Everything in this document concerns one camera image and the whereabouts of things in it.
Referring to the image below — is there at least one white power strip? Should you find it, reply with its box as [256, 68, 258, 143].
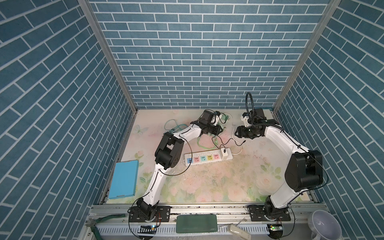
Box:
[184, 148, 234, 167]

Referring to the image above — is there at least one white charger adapter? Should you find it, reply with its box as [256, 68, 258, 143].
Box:
[220, 148, 229, 161]

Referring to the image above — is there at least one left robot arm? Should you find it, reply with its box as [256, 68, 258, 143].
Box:
[134, 109, 226, 222]

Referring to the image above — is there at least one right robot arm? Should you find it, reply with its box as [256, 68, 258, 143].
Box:
[235, 109, 324, 221]

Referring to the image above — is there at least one blue sheet at left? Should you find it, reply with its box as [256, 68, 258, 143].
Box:
[108, 160, 139, 200]

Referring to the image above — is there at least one white small device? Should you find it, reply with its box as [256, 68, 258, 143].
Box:
[227, 224, 252, 240]

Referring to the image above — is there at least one white bowl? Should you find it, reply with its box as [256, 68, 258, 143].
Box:
[308, 210, 342, 240]

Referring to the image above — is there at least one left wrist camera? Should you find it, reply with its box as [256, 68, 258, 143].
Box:
[211, 112, 223, 126]

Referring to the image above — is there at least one black corrugated cable conduit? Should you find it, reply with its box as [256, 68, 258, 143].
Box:
[245, 91, 256, 121]

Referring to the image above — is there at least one black usb cable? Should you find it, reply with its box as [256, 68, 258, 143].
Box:
[211, 133, 247, 151]

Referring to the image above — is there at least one teal multi-head cable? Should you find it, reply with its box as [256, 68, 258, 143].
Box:
[163, 118, 190, 135]

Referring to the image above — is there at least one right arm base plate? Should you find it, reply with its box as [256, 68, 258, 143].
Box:
[247, 203, 291, 222]

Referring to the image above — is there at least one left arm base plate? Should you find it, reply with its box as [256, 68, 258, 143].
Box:
[129, 206, 171, 223]

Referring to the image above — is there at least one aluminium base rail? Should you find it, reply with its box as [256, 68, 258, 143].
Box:
[79, 202, 328, 240]

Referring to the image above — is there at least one green box on rail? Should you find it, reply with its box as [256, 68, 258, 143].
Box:
[176, 214, 218, 234]

